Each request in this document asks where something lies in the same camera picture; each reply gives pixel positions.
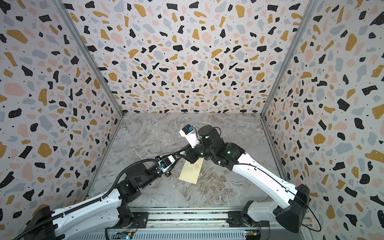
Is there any cream envelope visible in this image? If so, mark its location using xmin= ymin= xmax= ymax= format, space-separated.
xmin=179 ymin=158 xmax=204 ymax=184

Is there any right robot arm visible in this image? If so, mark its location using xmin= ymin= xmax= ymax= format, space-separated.
xmin=179 ymin=125 xmax=310 ymax=233

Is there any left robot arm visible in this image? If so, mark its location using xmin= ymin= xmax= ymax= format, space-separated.
xmin=16 ymin=151 xmax=186 ymax=240

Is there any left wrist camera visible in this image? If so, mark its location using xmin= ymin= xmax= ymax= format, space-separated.
xmin=158 ymin=156 xmax=173 ymax=169

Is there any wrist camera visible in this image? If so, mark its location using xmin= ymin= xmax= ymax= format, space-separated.
xmin=158 ymin=156 xmax=173 ymax=169
xmin=179 ymin=124 xmax=200 ymax=149

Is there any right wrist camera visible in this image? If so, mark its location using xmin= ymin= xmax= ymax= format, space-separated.
xmin=179 ymin=124 xmax=200 ymax=149

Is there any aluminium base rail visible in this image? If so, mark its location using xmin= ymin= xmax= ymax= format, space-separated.
xmin=86 ymin=206 xmax=316 ymax=232

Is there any perforated grey cable tray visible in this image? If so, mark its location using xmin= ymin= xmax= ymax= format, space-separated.
xmin=65 ymin=230 xmax=250 ymax=240

